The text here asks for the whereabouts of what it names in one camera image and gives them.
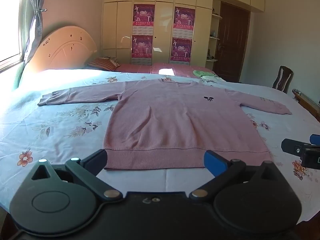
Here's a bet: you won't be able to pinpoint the dark wooden chair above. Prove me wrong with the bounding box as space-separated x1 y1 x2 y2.
272 66 294 94

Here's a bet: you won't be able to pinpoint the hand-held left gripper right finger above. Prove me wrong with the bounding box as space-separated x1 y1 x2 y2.
189 150 284 202

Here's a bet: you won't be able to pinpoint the green cloth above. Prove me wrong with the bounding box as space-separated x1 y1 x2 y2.
192 69 217 78

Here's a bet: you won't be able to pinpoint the pink knit sweater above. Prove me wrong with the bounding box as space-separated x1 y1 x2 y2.
37 78 292 170

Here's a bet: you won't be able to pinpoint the blue patterned curtain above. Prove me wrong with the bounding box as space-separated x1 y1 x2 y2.
19 0 47 63

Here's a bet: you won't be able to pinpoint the floral white bed sheet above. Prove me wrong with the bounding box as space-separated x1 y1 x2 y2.
0 69 320 230

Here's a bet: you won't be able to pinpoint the white corner shelves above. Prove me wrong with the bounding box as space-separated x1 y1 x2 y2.
206 6 223 63

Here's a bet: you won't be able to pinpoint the purple wall poster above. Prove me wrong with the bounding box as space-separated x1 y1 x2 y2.
173 6 196 38
132 4 155 35
170 37 192 64
131 34 153 65

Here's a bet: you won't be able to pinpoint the cream wardrobe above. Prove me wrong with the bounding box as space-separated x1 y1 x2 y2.
102 0 265 66

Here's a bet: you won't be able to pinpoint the bright window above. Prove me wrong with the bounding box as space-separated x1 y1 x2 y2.
0 0 28 64

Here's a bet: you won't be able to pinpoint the pink plaid bed cover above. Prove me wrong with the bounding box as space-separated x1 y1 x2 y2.
84 62 218 78

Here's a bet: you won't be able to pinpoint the striped red pillow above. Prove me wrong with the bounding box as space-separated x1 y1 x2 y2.
87 57 121 71

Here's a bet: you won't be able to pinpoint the white folded cloth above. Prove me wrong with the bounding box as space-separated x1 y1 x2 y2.
200 75 227 83

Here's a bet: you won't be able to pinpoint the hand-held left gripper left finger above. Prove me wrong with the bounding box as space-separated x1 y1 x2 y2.
31 149 123 202

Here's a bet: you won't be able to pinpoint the dark brown door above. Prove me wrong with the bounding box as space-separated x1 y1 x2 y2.
212 1 251 83

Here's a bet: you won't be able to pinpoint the cream curved headboard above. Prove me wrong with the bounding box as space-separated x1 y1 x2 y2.
24 25 98 74

